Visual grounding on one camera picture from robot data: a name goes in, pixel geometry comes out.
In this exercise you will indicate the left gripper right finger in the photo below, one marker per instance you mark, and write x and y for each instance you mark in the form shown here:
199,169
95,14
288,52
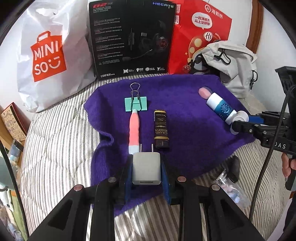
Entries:
204,211

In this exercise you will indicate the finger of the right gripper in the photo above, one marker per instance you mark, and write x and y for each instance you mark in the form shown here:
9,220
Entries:
256,119
245,127

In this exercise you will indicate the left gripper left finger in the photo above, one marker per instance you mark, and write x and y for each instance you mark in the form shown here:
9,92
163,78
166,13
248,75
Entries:
95,204

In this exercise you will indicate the blue white round bottle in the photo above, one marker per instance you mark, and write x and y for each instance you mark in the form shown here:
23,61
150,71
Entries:
221,108

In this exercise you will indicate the clear candy bottle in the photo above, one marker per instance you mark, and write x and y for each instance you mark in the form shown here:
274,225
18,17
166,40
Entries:
233,190

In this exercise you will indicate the pink blue small case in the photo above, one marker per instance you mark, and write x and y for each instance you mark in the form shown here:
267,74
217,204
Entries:
204,92

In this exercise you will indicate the white USB charger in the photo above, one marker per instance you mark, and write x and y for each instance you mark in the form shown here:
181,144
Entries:
146,168

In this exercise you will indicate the black gold lighter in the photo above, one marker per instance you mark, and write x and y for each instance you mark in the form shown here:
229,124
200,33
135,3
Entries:
161,139

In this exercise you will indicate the pink white highlighter pen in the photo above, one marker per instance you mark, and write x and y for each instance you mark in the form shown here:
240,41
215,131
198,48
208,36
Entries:
134,145

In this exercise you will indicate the teal binder clip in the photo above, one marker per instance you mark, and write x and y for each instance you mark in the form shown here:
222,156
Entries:
136,101

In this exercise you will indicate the small white cylinder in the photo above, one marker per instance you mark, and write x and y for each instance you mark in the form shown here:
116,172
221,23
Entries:
240,116

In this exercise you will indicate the person's right hand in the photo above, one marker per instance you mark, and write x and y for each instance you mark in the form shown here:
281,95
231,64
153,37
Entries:
287,165

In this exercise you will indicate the grey Nike waist bag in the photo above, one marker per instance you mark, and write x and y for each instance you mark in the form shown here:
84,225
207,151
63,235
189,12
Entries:
236,64

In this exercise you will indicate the striped bed quilt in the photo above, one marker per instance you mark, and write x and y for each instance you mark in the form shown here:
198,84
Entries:
84,140

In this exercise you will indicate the purple towel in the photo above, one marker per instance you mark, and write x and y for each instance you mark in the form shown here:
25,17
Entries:
199,140

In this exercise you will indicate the patterned brown notebook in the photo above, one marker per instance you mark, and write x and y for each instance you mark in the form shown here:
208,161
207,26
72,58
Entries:
14,122

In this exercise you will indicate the red paper shopping bag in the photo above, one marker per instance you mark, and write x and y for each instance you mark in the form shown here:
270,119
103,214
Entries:
197,24

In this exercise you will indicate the black headset box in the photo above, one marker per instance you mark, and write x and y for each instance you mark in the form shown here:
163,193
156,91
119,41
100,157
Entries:
131,37

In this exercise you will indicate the white Miniso plastic bag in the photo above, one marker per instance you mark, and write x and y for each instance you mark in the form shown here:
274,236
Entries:
55,60

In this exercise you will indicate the wooden door frame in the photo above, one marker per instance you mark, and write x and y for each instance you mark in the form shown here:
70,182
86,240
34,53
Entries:
255,26

